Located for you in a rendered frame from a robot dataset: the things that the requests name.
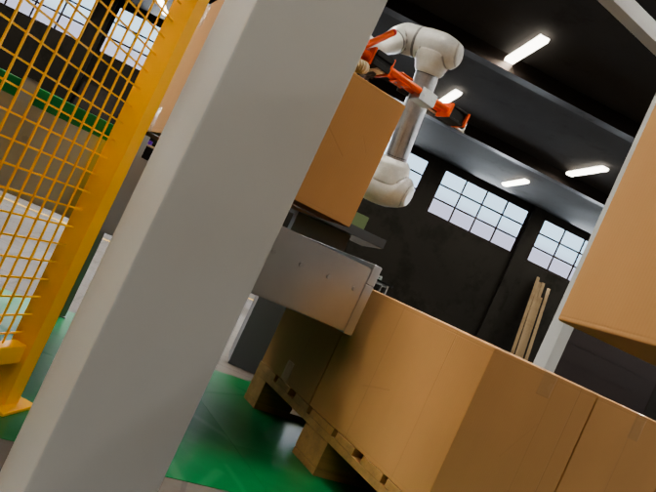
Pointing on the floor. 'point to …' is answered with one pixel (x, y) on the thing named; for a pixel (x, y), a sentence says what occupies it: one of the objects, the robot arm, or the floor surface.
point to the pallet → (315, 435)
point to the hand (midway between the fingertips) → (379, 64)
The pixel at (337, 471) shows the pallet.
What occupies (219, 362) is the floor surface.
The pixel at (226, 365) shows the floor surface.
